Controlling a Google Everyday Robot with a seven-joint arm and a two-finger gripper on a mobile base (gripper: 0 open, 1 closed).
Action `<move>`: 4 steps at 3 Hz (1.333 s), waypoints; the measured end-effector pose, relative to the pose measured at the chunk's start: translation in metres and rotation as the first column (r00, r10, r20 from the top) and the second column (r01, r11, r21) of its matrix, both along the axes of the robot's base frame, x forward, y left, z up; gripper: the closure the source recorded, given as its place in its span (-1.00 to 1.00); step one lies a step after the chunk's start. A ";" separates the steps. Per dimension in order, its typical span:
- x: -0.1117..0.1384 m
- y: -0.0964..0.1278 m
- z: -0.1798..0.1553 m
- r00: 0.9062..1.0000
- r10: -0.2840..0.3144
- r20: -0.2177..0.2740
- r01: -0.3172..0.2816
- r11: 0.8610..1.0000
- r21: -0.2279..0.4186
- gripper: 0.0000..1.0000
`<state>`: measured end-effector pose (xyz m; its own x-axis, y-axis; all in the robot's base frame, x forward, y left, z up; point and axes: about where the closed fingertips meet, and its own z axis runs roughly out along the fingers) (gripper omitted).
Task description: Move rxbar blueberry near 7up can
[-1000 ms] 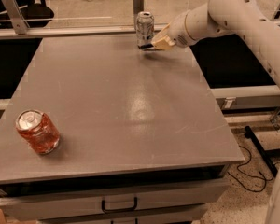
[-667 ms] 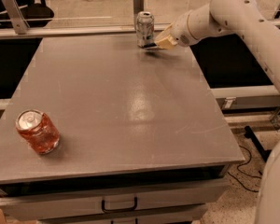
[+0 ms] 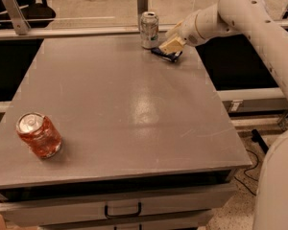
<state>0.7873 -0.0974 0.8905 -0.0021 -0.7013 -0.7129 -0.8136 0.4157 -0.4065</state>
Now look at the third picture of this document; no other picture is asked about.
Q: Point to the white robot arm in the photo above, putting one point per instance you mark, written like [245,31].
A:
[270,41]

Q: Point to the left metal bracket post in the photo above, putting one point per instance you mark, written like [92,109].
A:
[19,23]

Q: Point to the metal bracket post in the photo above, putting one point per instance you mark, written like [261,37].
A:
[19,23]
[142,0]

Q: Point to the dark blue rxbar wrapper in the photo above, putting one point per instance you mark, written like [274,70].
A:
[172,57]

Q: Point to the orange soda can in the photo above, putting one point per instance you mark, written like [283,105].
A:
[39,134]

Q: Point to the silver green 7up can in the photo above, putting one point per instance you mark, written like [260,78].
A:
[149,29]

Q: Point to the grey cabinet drawer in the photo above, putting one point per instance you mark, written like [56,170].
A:
[164,209]

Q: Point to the black office chair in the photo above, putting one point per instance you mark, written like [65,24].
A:
[36,12]

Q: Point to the middle metal bracket post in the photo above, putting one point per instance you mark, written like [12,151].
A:
[142,0]

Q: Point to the black stand leg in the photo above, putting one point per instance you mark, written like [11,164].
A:
[257,138]

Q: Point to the black drawer handle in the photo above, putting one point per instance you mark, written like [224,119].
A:
[123,211]

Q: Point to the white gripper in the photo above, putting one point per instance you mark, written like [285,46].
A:
[188,32]

